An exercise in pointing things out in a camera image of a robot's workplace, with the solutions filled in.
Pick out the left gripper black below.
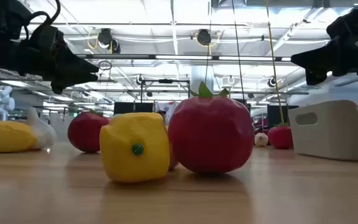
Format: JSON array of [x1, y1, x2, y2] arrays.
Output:
[[18, 30, 100, 94]]

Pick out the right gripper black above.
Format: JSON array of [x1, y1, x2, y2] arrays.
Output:
[[290, 34, 358, 86]]

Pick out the red toy tomato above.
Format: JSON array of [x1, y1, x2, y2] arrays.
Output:
[[267, 122, 294, 150], [67, 109, 111, 154], [167, 81, 255, 174]]

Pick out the white toy garlic bulb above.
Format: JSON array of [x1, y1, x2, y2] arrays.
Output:
[[26, 107, 57, 150], [253, 132, 269, 147]]

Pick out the yellow toy bell pepper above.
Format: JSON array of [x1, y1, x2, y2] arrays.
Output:
[[99, 111, 171, 184]]

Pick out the yellow toy lemon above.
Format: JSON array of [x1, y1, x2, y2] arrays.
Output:
[[0, 120, 39, 153]]

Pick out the overhead bar with light strips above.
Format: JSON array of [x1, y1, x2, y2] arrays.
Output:
[[75, 53, 293, 62]]

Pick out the black computer case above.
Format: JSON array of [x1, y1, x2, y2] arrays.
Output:
[[267, 105, 299, 128]]

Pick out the black background panel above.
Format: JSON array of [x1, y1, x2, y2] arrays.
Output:
[[113, 101, 154, 115]]

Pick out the light grey plastic basket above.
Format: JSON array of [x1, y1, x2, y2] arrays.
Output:
[[287, 99, 358, 162]]

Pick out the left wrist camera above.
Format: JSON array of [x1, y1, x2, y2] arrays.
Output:
[[29, 24, 60, 50]]

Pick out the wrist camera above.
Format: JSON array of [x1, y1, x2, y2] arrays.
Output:
[[29, 24, 60, 50], [326, 7, 358, 40]]

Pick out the yellow hanging cable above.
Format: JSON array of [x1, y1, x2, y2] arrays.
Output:
[[265, 0, 285, 125]]

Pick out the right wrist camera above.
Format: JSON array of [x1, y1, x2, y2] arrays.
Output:
[[326, 7, 358, 40]]

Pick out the black background rig frame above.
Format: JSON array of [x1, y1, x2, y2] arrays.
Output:
[[139, 78, 191, 104]]

